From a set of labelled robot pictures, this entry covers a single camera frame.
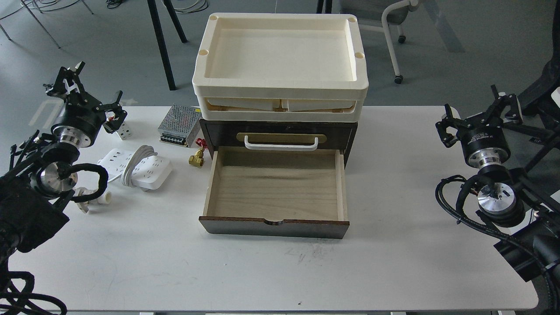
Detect white plastic pipe fitting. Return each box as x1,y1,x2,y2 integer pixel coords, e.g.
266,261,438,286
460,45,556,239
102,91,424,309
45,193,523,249
73,186,112,214

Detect metal mesh power supply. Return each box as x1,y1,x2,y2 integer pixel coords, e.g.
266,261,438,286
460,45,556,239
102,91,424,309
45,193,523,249
158,105,202,147

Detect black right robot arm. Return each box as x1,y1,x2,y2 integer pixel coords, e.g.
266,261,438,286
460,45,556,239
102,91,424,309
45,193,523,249
435,85,559,315

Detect white dice cube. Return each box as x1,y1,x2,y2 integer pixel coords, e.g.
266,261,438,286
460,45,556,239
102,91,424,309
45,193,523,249
116,122,132,141

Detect open wooden drawer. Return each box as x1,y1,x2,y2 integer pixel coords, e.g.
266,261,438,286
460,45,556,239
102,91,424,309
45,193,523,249
199,146,350,239

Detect white office chair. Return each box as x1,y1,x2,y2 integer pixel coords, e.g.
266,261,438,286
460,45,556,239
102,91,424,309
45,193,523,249
341,0,420,85

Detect brass valve fitting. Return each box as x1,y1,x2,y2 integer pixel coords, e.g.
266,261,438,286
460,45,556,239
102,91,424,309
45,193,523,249
189,138,208,168

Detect black tripod legs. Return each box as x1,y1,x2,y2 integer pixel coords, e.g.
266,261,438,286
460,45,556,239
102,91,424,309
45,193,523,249
147,0,188,91

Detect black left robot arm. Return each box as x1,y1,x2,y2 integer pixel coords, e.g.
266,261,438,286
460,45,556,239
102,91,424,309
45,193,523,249
0,62,127,315

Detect cream plastic stacked tray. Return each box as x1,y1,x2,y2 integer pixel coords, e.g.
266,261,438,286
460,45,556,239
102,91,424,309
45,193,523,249
192,13,369,123

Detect grey metal chair legs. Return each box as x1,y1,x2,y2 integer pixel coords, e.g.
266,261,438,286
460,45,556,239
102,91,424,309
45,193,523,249
0,0,95,49

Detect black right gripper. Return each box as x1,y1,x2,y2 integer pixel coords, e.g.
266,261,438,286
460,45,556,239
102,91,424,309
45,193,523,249
435,84,523,168

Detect white power strip with cable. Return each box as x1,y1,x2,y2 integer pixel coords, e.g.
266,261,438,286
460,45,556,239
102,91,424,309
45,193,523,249
98,145,172,190

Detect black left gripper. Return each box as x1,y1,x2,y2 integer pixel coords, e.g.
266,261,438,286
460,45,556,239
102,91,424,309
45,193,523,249
43,62,127,146

